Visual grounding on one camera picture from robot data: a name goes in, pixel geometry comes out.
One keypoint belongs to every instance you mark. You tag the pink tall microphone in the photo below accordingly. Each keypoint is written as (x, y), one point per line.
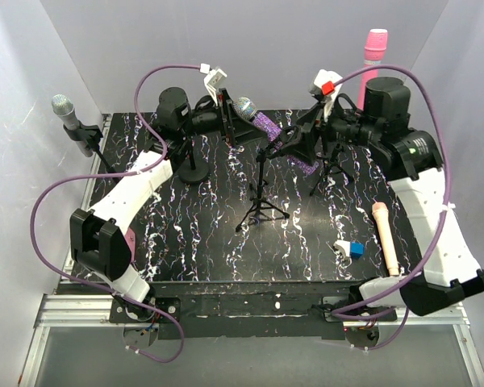
(374, 51)

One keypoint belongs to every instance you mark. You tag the pink plastic block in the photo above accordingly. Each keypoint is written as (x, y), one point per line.
(130, 238)

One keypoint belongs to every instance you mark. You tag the beige peach microphone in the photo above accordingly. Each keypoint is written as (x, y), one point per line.
(381, 216)

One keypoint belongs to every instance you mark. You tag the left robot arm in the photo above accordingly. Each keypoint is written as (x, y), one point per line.
(98, 235)

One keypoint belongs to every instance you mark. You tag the white and blue block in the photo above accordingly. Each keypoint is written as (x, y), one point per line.
(349, 249)

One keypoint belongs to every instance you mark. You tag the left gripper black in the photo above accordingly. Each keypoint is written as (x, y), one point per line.
(242, 131)

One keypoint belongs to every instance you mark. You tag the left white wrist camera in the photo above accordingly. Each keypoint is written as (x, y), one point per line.
(212, 80)

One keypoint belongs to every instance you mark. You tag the silver grey microphone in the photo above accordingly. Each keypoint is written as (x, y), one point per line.
(64, 109)

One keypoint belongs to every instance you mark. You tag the black round-base desk stand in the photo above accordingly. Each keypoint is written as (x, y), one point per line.
(194, 170)

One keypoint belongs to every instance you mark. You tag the black tripod stand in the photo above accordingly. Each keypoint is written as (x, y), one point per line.
(256, 213)
(331, 163)

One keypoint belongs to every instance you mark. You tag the purple glitter microphone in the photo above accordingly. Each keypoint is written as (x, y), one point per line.
(266, 127)

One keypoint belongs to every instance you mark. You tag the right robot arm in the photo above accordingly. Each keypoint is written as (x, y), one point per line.
(414, 166)

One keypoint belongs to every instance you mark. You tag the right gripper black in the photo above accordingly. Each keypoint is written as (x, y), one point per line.
(313, 125)

